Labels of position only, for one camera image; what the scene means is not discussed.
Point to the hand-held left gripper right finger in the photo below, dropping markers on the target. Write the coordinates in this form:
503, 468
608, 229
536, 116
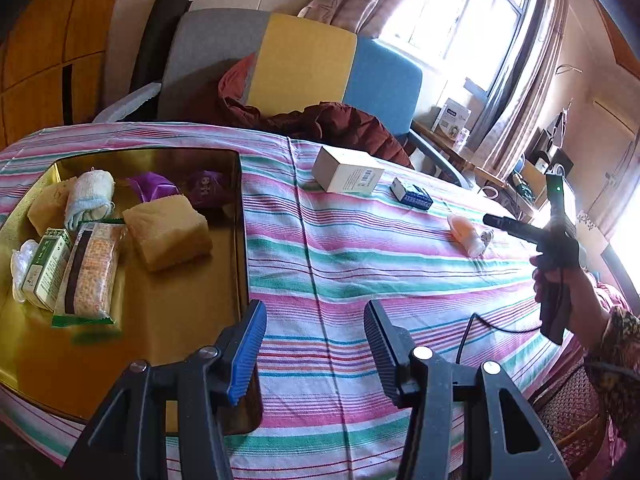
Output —
382, 355

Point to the person's right forearm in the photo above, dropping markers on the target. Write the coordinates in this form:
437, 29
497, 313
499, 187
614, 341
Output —
620, 350

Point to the striped tablecloth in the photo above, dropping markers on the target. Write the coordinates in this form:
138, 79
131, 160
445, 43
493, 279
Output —
375, 270

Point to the plain purple snack packet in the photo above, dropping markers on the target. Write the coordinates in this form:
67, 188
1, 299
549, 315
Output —
152, 187

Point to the translucent plastic jar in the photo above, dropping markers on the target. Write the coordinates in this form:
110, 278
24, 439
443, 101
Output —
479, 245

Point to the person's right hand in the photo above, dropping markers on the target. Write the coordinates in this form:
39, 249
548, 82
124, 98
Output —
582, 300

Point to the rattan chair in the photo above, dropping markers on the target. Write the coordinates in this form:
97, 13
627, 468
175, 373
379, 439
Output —
570, 410

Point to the maroon jacket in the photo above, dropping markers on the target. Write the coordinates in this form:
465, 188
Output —
340, 130

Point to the white cardboard box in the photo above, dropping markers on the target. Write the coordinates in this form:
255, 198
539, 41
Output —
345, 170

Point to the small white jar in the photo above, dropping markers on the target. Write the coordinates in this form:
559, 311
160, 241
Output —
463, 137

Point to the window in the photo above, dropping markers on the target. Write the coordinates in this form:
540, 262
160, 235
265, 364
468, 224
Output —
450, 5

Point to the tan storage box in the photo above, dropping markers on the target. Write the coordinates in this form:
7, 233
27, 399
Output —
527, 185

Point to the gold tin box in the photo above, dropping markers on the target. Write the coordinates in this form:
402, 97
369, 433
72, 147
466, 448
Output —
150, 320

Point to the wooden wardrobe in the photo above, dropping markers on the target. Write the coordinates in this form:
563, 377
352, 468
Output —
45, 60

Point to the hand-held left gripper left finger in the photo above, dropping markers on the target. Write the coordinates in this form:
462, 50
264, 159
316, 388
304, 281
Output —
245, 355

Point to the clear plastic bag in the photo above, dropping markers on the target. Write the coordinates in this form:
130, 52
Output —
22, 260

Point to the white purple carton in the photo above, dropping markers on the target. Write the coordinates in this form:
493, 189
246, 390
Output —
450, 117

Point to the wooden side table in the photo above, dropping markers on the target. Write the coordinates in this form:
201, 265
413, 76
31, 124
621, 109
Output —
450, 154

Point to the green white carton box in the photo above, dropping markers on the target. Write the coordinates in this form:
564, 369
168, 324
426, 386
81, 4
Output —
47, 265

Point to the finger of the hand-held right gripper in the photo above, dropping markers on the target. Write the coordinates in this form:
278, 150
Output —
505, 224

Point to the yellow sponge block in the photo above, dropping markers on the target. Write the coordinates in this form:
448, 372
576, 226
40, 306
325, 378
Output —
167, 232

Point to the grey yellow blue armchair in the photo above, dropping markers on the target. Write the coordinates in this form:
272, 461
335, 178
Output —
300, 65

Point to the green white cracker packet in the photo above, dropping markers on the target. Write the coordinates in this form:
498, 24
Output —
92, 270

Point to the white sock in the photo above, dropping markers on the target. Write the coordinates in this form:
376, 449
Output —
90, 195

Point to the blue tissue pack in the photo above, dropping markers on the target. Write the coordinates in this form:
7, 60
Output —
412, 193

